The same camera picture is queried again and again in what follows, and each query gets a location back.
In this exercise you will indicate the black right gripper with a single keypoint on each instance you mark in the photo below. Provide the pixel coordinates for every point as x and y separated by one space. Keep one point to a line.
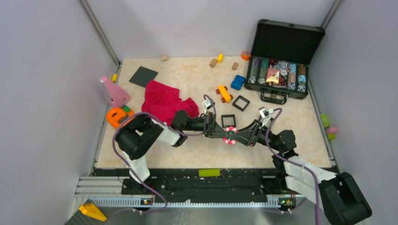
250 134

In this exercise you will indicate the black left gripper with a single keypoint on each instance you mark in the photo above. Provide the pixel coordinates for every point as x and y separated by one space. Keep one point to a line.
211 129

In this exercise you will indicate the pink flower brooch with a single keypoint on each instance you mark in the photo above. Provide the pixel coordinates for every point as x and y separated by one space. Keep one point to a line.
230 131

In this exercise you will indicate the magenta garment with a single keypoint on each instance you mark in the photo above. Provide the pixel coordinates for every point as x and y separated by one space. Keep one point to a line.
163 102

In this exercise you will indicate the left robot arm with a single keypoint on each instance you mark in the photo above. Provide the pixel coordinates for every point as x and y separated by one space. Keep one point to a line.
138 135

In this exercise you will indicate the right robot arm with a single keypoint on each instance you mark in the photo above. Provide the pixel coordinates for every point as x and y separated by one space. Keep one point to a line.
336 194

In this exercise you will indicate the yellow toy car red wheels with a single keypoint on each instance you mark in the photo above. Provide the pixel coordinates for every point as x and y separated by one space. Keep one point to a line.
223 92

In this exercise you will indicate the green flat brick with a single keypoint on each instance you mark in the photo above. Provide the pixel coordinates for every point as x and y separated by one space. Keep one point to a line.
209 172

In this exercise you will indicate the blue toy car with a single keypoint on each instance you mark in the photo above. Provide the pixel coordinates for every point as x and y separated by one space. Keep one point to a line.
238 82

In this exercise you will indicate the playing card box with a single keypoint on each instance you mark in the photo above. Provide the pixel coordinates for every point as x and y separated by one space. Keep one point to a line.
272 76

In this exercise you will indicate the black poker chip case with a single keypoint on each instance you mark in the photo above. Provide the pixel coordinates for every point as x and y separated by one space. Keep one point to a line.
285 46

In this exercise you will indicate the orange object behind case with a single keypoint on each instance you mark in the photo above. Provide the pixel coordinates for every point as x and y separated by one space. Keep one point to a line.
246 56

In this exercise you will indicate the green pink toy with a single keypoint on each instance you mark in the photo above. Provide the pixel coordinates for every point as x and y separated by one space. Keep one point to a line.
329 130

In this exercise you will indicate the dark grey building baseplate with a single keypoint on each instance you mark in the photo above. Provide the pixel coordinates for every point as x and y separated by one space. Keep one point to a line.
143 76

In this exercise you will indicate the orange plastic toy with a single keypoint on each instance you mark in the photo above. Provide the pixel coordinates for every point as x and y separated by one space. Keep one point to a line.
116 116

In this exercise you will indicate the pink plastic piece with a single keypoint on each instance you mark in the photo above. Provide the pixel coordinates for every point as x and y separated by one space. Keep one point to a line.
114 94

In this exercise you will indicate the small yellow block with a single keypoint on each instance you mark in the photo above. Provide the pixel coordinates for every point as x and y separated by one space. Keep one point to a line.
114 77

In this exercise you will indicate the yellow wedge brick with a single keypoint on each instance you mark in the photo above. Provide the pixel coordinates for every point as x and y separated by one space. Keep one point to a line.
91 210

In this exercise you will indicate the black square frame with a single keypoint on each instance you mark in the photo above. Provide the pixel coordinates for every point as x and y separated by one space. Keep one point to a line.
228 120
241 103

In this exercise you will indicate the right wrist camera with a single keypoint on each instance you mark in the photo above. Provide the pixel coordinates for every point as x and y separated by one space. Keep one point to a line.
265 116

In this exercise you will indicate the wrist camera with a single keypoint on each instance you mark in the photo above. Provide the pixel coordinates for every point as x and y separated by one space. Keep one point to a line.
208 103
265 116

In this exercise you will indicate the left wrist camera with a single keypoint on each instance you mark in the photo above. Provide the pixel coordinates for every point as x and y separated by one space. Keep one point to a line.
208 103

